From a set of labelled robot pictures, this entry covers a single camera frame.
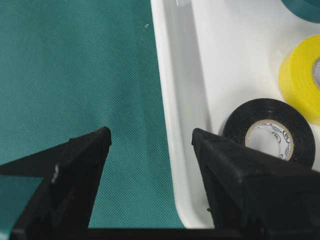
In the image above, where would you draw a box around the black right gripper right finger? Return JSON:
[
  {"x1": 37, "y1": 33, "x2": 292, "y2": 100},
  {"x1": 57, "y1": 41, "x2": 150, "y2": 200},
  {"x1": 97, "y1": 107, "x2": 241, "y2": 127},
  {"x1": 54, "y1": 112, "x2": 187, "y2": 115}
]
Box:
[{"x1": 192, "y1": 128, "x2": 320, "y2": 240}]

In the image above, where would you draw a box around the white plastic tray case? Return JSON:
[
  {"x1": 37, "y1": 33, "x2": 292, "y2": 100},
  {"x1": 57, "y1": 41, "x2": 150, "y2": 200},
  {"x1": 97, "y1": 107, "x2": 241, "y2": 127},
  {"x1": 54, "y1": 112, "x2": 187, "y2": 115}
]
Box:
[{"x1": 151, "y1": 0, "x2": 320, "y2": 229}]

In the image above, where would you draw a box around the green table cloth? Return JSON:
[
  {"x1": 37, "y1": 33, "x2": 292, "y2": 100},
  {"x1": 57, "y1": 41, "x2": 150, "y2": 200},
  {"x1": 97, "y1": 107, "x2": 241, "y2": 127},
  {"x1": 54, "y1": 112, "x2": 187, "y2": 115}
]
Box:
[{"x1": 0, "y1": 0, "x2": 183, "y2": 228}]

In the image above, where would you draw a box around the teal green tape roll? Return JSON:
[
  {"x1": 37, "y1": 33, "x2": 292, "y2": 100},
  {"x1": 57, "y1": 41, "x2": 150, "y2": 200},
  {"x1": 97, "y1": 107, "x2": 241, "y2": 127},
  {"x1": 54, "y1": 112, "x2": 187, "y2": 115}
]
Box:
[{"x1": 282, "y1": 0, "x2": 320, "y2": 24}]

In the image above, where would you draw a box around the yellow tape roll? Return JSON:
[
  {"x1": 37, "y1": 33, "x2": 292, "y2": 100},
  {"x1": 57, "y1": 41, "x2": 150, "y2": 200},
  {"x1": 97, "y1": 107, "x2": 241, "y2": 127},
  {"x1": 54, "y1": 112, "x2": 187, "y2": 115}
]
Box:
[{"x1": 278, "y1": 35, "x2": 320, "y2": 125}]

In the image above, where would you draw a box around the black tape roll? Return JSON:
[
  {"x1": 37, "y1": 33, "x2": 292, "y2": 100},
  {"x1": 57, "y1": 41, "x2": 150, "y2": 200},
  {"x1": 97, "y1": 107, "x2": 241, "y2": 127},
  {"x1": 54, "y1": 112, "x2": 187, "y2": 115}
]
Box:
[{"x1": 222, "y1": 98, "x2": 316, "y2": 168}]

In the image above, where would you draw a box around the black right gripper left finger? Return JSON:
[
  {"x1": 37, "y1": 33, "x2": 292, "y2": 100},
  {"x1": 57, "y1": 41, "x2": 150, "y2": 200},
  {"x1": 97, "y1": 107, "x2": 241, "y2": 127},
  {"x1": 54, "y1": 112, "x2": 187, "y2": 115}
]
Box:
[{"x1": 0, "y1": 126, "x2": 112, "y2": 240}]

